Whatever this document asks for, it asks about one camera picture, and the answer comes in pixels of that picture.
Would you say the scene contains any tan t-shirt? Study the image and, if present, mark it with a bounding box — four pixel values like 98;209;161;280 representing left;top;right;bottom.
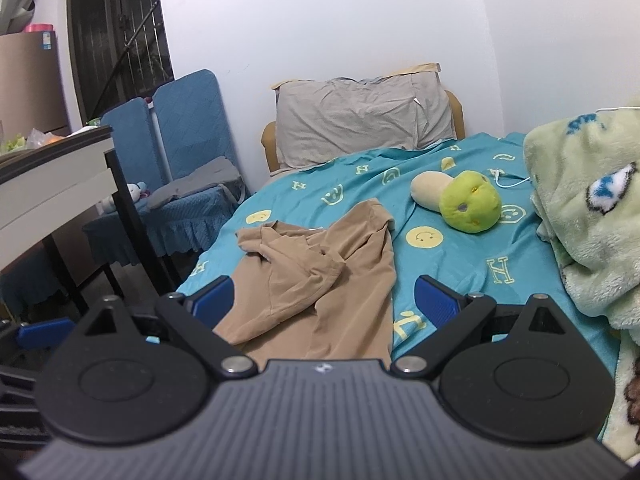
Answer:
214;198;396;365

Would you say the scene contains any teal patterned bed sheet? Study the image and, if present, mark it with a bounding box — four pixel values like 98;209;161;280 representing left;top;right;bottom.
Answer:
181;133;618;368

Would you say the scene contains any blue chair behind table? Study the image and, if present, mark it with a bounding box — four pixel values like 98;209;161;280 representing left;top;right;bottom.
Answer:
82;98;171;294

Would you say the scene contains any green and beige plush toy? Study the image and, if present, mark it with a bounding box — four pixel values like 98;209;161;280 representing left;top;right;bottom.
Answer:
410;170;502;234

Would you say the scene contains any small white plush toy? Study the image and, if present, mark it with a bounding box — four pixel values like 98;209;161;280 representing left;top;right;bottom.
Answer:
98;181;149;214

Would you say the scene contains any white table with black legs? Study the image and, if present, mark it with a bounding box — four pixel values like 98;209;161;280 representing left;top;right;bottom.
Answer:
0;123;174;321

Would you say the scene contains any grey cloth on chair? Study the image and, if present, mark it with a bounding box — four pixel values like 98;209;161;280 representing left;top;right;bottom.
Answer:
148;156;246;209

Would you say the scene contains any green fleece blanket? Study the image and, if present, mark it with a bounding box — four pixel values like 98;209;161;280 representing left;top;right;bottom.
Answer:
523;104;639;465

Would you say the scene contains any grey pillow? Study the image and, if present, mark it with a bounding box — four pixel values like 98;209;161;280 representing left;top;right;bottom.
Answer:
272;63;457;171

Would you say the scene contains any brown refrigerator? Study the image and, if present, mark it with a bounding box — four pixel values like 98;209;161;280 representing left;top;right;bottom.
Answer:
0;30;70;139

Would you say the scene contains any dark window with grille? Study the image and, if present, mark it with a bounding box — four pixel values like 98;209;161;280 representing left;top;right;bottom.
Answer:
66;0;174;122

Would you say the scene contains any pink lidded container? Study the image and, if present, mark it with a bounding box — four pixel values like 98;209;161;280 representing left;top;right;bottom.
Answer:
24;23;54;32

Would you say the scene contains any white charging cable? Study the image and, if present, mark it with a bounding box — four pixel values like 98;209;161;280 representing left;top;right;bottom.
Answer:
487;168;533;190

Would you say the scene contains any blue chair near wall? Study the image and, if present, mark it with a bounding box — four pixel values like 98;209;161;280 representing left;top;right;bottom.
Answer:
142;70;246;256

